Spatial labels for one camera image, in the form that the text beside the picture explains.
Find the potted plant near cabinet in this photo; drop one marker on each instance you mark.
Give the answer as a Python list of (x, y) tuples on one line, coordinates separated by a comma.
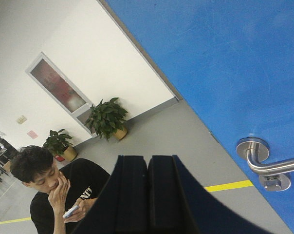
[(106, 119)]

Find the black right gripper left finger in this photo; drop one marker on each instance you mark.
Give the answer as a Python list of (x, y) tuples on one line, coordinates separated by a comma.
[(122, 205)]

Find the white smartphone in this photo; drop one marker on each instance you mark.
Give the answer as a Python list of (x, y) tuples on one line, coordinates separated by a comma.
[(70, 212)]

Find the seated person in black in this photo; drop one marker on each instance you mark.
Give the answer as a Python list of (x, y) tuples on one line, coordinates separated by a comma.
[(78, 183)]

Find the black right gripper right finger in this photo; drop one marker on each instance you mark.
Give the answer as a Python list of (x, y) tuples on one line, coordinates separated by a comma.
[(179, 204)]

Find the yellow floor tape line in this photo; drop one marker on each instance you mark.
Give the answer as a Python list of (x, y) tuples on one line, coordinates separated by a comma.
[(214, 188)]

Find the blue door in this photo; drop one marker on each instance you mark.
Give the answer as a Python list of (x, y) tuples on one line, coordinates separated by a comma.
[(233, 62)]

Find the steel lever door handle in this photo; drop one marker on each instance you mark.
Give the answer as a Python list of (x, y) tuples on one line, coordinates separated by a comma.
[(255, 151)]

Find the wall fire hose cabinet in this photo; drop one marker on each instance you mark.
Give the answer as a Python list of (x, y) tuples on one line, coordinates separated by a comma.
[(63, 91)]

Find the steel thumb turn lock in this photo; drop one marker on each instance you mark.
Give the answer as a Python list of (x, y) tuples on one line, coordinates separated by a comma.
[(275, 183)]

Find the potted plant far left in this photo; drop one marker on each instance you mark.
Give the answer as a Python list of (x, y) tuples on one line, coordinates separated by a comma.
[(58, 144)]

